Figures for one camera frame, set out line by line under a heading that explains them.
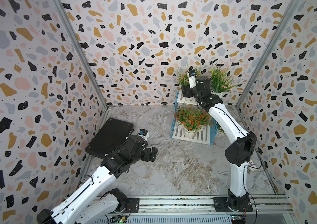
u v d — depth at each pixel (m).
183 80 0.80
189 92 0.77
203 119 0.92
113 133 1.01
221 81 0.77
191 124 0.90
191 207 0.74
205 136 1.01
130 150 0.53
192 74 0.72
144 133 0.65
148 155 0.64
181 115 0.92
